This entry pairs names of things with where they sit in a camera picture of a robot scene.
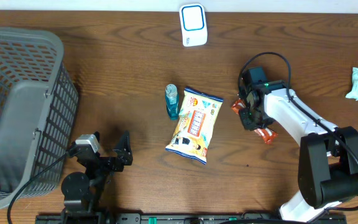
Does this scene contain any red orange snack bar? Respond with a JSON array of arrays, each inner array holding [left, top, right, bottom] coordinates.
[[231, 99, 278, 144]]

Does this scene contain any yellow snack chip bag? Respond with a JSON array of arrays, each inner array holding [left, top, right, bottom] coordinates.
[[165, 87, 224, 164]]

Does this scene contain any teal bottle with grey cap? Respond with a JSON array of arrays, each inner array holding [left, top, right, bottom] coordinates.
[[165, 84, 179, 120]]

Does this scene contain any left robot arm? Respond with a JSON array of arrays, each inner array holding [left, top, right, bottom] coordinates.
[[61, 131, 133, 223]]

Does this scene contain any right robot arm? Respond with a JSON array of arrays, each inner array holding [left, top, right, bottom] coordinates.
[[239, 67, 358, 222]]

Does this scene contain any white barcode scanner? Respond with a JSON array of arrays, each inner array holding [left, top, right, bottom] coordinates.
[[179, 4, 208, 47]]

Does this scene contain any grey plastic shopping basket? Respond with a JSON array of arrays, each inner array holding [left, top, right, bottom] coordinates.
[[0, 27, 78, 209]]

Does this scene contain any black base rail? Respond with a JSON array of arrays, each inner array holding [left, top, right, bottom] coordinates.
[[35, 212, 347, 224]]

